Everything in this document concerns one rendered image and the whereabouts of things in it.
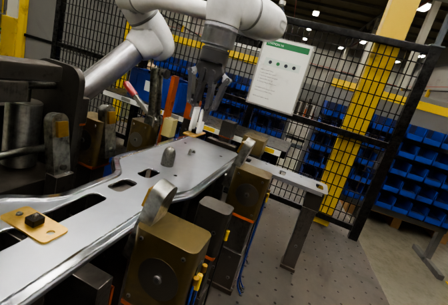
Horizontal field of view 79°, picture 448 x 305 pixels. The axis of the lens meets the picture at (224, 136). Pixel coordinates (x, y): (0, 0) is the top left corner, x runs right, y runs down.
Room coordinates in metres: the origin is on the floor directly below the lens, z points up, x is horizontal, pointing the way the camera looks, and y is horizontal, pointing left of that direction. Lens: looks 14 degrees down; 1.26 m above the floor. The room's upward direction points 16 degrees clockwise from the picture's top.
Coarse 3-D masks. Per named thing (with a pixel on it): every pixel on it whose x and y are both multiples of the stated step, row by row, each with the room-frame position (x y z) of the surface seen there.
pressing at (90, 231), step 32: (128, 160) 0.60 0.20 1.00; (160, 160) 0.65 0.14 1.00; (192, 160) 0.72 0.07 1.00; (224, 160) 0.79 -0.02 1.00; (64, 192) 0.40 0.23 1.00; (96, 192) 0.43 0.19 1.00; (128, 192) 0.46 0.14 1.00; (192, 192) 0.54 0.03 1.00; (0, 224) 0.30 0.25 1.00; (64, 224) 0.33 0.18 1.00; (96, 224) 0.35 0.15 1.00; (128, 224) 0.37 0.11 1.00; (0, 256) 0.25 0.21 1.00; (32, 256) 0.26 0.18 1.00; (64, 256) 0.27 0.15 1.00; (96, 256) 0.30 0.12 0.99; (0, 288) 0.21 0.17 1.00; (32, 288) 0.23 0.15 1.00
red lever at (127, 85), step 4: (124, 84) 0.82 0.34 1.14; (128, 84) 0.82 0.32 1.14; (128, 88) 0.82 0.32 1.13; (132, 88) 0.82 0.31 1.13; (128, 92) 0.82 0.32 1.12; (132, 92) 0.81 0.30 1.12; (136, 92) 0.82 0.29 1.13; (132, 96) 0.81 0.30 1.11; (136, 96) 0.81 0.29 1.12; (136, 100) 0.81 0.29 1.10; (140, 100) 0.81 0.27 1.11; (140, 104) 0.80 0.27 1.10; (144, 104) 0.81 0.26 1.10; (144, 108) 0.80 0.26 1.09; (144, 112) 0.80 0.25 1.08; (156, 120) 0.80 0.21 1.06
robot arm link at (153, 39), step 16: (160, 16) 1.18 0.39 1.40; (144, 32) 1.14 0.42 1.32; (160, 32) 1.17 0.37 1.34; (128, 48) 1.13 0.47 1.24; (144, 48) 1.14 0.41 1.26; (160, 48) 1.19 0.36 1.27; (96, 64) 1.08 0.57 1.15; (112, 64) 1.09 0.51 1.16; (128, 64) 1.13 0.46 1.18; (96, 80) 1.06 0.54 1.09; (112, 80) 1.10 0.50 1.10; (96, 96) 1.09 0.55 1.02
